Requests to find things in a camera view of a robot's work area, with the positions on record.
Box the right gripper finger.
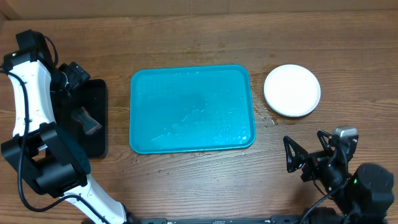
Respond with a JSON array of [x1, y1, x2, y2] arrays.
[[317, 129, 333, 151], [283, 136, 308, 173]]

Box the dark scrubbing sponge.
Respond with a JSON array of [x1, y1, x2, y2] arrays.
[[71, 107, 102, 135]]

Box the white plate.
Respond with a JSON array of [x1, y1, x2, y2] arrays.
[[263, 64, 322, 118]]

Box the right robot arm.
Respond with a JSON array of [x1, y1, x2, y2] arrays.
[[283, 126, 394, 223]]

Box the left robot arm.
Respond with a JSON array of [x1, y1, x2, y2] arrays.
[[1, 53, 134, 223]]

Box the black plastic tray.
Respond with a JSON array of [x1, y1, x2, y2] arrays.
[[56, 79, 108, 159]]

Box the teal plastic tray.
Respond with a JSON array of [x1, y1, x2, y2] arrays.
[[129, 65, 256, 154]]

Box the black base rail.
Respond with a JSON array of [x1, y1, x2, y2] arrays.
[[136, 215, 310, 224]]

